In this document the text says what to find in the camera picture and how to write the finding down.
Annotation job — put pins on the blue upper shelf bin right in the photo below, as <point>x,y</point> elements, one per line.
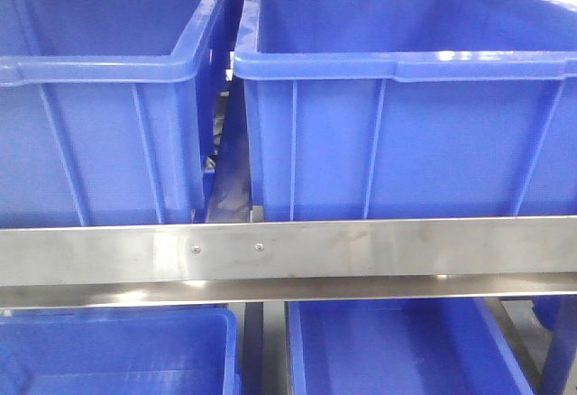
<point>363,109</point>

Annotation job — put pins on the blue shelf bin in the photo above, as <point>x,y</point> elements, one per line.
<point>107,109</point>
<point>164,350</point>
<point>400,346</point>
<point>363,109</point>

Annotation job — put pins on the blue upper shelf bin left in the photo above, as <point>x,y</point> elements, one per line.
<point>107,109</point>

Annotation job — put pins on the blue lower shelf bin right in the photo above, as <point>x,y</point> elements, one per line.
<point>400,346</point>

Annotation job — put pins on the blue lower shelf bin left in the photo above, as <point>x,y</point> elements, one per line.
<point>164,350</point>

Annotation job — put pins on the steel shelf front rail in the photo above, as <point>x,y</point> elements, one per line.
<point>123,266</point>

